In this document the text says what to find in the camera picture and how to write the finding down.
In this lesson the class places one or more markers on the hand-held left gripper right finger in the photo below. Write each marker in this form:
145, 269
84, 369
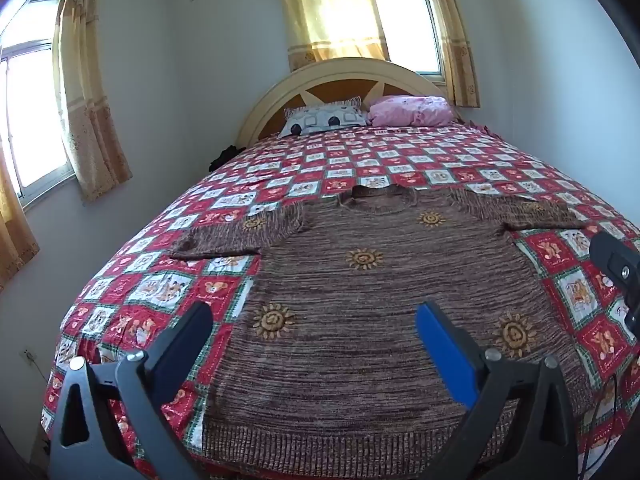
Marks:
442, 345

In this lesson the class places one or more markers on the brown knit sweater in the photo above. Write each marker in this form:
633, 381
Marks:
350, 305

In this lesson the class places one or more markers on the wall power outlet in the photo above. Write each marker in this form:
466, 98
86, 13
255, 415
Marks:
26, 354

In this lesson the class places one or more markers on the white black patterned pillow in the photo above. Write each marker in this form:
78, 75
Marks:
320, 117

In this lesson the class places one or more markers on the red green printed blanket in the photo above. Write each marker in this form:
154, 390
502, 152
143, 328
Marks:
350, 160

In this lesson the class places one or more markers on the pink pillow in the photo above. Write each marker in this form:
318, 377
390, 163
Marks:
410, 110

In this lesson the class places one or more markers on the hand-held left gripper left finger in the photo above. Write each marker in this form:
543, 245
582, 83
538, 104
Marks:
192, 327

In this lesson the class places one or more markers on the metal frame window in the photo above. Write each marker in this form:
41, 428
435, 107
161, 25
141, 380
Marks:
35, 110
405, 25

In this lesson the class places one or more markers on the cream wooden headboard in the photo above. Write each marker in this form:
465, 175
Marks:
277, 97

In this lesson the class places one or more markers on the yellow patterned curtain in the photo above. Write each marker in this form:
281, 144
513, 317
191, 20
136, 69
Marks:
457, 50
85, 110
12, 230
325, 20

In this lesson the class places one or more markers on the dark cloth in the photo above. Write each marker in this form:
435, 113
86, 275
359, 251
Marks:
225, 158

